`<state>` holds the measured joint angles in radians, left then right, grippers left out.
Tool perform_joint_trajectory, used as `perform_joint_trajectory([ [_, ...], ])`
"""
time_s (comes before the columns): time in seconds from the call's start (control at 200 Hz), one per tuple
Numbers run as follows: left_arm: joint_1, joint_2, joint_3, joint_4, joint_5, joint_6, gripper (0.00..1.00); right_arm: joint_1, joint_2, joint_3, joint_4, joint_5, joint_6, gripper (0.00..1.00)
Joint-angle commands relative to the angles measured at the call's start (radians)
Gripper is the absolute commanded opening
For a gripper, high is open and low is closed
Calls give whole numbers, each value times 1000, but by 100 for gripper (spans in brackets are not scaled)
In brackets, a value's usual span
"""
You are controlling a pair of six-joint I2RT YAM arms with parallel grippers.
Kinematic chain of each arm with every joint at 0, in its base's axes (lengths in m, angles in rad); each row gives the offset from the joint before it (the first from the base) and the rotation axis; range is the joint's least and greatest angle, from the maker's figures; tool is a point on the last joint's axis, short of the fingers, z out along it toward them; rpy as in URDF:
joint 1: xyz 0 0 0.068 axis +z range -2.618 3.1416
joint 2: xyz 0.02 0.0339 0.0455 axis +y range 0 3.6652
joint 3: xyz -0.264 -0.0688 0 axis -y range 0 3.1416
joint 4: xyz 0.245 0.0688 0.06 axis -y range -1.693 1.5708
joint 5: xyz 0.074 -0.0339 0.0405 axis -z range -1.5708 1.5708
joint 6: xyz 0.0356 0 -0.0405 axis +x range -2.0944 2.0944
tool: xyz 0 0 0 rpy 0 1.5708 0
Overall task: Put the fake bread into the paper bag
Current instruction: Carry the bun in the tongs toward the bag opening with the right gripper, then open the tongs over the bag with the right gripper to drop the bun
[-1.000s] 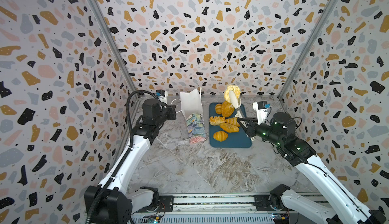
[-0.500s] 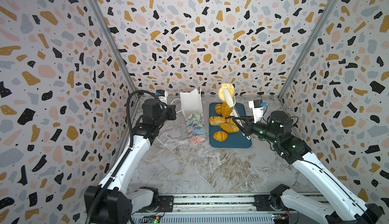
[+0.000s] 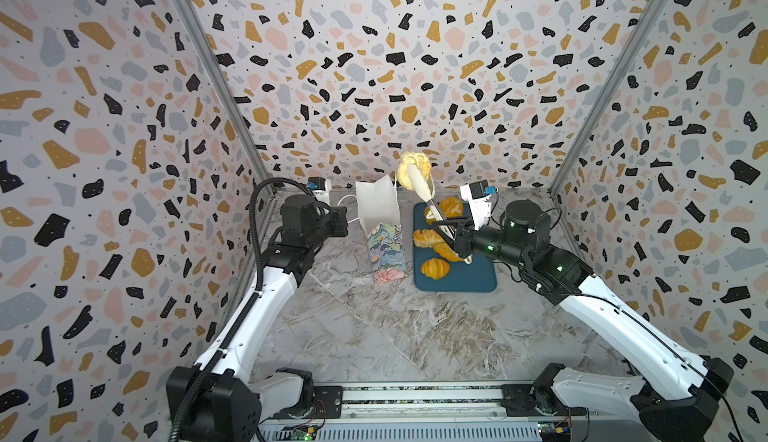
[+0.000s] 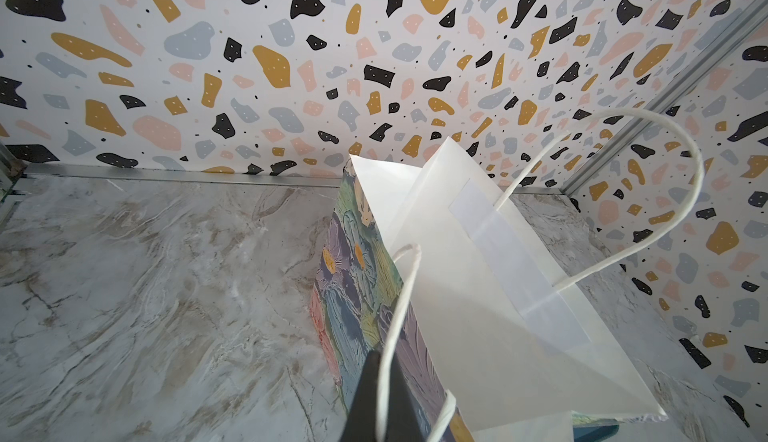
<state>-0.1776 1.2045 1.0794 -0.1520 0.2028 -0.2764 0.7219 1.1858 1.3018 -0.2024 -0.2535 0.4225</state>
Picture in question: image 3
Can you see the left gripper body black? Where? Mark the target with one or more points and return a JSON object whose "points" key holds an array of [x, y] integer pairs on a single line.
{"points": [[334, 223]]}

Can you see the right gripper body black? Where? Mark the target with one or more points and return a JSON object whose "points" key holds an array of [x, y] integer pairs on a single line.
{"points": [[462, 242]]}

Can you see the round striped orange bun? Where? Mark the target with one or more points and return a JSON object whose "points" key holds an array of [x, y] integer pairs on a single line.
{"points": [[435, 268]]}

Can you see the floral paper bag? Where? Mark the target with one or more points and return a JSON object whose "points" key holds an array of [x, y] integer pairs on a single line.
{"points": [[376, 209]]}

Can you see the metal tongs cream tips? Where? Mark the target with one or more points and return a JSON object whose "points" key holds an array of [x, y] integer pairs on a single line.
{"points": [[441, 225]]}

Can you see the pale crackled round bread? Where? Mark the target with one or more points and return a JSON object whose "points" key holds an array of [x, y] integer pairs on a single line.
{"points": [[417, 165]]}

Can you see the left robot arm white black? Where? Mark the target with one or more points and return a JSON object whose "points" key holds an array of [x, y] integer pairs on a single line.
{"points": [[252, 322]]}

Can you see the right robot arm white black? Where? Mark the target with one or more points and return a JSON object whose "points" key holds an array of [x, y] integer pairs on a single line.
{"points": [[675, 394]]}

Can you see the glossy orange oval bread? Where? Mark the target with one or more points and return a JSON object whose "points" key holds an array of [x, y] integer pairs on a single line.
{"points": [[446, 252]]}

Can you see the large sugared oval bread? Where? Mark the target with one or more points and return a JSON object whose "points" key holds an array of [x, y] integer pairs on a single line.
{"points": [[452, 207]]}

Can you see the twisted glazed pastry bread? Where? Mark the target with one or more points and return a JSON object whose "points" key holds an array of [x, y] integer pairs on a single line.
{"points": [[427, 238]]}

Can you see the small striped bun top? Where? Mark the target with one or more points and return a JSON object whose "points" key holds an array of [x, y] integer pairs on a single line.
{"points": [[430, 215]]}

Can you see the teal rectangular tray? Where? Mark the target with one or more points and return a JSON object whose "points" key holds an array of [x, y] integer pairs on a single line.
{"points": [[477, 277]]}

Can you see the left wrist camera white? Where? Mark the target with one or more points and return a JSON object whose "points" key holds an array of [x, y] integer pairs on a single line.
{"points": [[320, 188]]}

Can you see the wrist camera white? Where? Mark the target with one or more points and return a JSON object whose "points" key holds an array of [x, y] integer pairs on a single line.
{"points": [[320, 188], [479, 196]]}

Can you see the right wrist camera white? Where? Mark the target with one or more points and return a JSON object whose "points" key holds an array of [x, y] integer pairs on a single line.
{"points": [[479, 196]]}

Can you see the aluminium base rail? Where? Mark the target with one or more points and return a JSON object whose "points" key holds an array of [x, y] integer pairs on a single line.
{"points": [[443, 411]]}

